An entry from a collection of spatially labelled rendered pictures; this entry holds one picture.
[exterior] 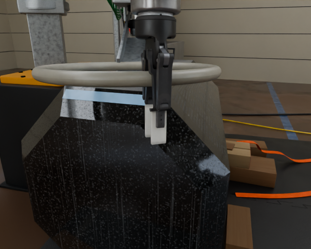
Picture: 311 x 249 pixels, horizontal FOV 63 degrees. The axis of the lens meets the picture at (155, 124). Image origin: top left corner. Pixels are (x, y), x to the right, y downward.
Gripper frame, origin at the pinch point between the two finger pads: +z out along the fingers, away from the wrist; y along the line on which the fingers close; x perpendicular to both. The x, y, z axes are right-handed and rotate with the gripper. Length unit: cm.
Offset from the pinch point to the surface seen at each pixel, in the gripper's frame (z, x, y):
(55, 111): 7, 23, 48
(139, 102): 1.6, -3.9, 31.4
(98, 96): 0.5, 8.1, 40.3
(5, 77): 2, 58, 135
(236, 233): 70, -53, 41
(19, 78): 2, 49, 129
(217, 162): 20.5, -27.1, 20.2
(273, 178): 70, -110, 82
